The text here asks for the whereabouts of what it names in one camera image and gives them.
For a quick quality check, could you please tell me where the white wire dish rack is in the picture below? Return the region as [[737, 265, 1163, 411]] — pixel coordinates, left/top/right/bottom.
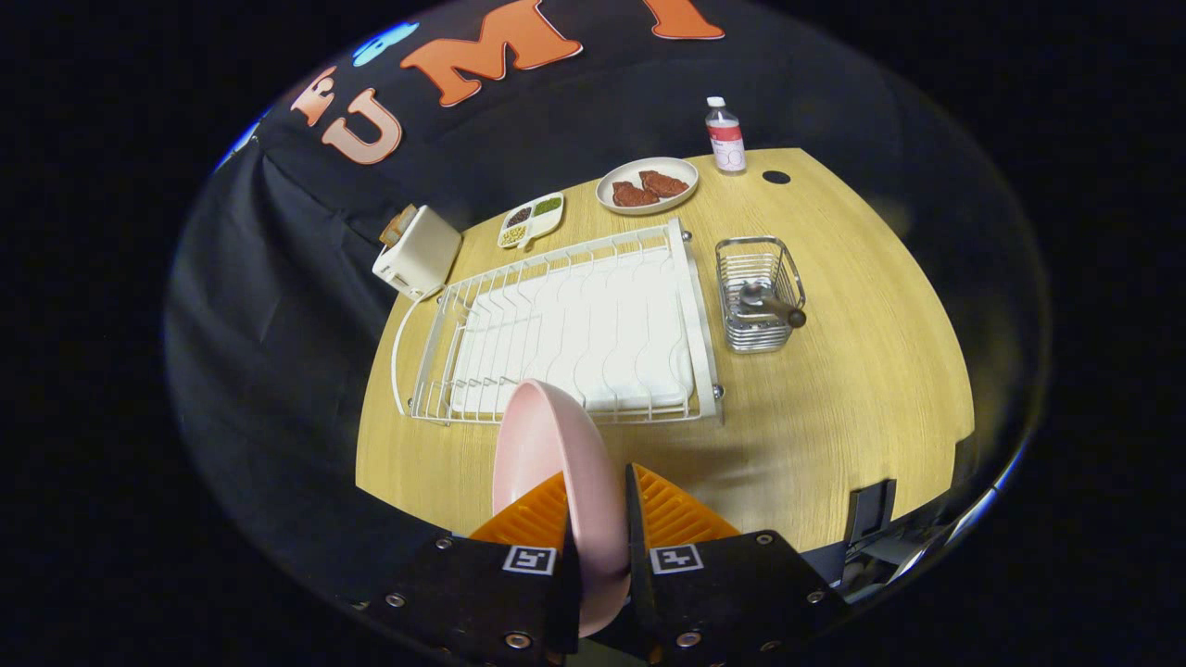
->
[[391, 218, 725, 427]]

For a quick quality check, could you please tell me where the white drip tray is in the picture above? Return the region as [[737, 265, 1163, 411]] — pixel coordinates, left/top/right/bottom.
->
[[451, 245, 698, 415]]

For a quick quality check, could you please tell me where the metal spoon with dark handle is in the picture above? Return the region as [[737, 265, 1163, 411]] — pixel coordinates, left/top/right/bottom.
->
[[738, 282, 808, 330]]

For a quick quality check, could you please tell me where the clear water bottle red label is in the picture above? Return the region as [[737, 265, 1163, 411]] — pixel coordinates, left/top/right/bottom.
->
[[705, 96, 748, 175]]

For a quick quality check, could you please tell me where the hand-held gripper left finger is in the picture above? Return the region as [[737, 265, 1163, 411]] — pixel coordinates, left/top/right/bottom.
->
[[357, 471, 583, 667]]

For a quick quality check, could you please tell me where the white divided snack dish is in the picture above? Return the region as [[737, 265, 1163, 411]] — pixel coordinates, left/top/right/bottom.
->
[[498, 192, 565, 252]]

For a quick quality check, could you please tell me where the brown toast slice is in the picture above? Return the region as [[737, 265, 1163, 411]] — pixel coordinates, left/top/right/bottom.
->
[[380, 205, 420, 247]]

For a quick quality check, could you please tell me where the white toaster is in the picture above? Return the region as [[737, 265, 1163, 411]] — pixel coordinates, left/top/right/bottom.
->
[[372, 205, 462, 302]]

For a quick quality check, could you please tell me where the beige plate with meat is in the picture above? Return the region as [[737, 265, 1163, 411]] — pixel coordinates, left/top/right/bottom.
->
[[595, 157, 700, 217]]

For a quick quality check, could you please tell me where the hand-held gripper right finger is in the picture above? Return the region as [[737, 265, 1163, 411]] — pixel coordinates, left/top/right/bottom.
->
[[624, 462, 852, 667]]

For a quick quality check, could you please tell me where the metal wire basket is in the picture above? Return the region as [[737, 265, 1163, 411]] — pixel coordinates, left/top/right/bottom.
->
[[714, 235, 807, 355]]

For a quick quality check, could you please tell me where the pink plate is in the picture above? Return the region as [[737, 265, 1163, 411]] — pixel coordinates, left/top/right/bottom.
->
[[491, 378, 633, 640]]

